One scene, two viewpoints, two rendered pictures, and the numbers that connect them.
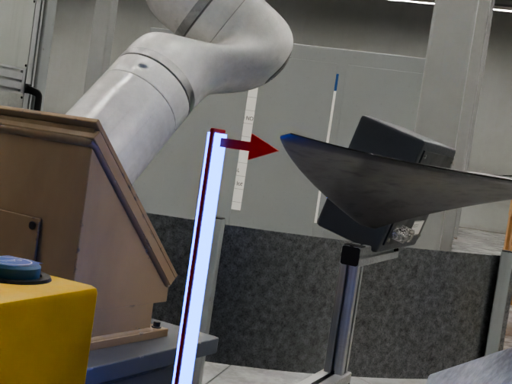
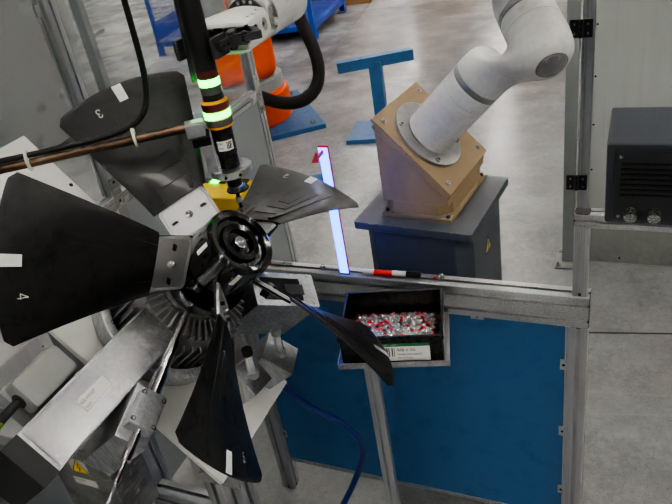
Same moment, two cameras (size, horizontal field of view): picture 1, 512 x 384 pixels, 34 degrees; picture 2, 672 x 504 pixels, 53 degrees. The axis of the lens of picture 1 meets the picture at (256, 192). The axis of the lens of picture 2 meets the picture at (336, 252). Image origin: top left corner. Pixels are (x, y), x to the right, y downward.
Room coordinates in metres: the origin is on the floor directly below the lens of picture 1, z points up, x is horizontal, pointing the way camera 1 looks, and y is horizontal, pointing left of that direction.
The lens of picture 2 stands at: (0.85, -1.33, 1.74)
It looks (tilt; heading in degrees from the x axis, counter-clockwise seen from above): 31 degrees down; 94
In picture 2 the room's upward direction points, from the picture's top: 10 degrees counter-clockwise
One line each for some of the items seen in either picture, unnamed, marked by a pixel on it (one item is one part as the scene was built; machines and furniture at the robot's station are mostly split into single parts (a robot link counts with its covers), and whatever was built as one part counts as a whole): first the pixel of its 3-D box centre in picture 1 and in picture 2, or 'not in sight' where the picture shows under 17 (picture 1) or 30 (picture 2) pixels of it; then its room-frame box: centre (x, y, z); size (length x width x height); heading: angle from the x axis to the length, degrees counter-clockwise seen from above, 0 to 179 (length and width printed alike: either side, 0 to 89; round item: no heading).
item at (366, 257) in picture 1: (372, 251); (639, 220); (1.36, -0.20, 1.04); 0.24 x 0.03 x 0.03; 156
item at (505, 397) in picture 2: not in sight; (404, 402); (0.88, 0.01, 0.45); 0.82 x 0.02 x 0.66; 156
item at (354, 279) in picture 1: (344, 308); (581, 253); (1.27, -0.16, 0.96); 0.03 x 0.03 x 0.20; 66
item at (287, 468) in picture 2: not in sight; (267, 394); (0.48, 0.19, 0.39); 0.04 x 0.04 x 0.78; 66
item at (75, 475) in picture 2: not in sight; (102, 467); (0.24, -0.35, 0.73); 0.15 x 0.09 x 0.22; 156
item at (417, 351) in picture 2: not in sight; (393, 325); (0.87, -0.16, 0.85); 0.22 x 0.17 x 0.07; 171
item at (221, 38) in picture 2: not in sight; (230, 42); (0.69, -0.28, 1.51); 0.07 x 0.03 x 0.03; 66
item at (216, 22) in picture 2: not in sight; (234, 28); (0.68, -0.18, 1.51); 0.11 x 0.10 x 0.07; 66
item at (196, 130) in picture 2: not in sight; (219, 146); (0.63, -0.28, 1.35); 0.09 x 0.07 x 0.10; 11
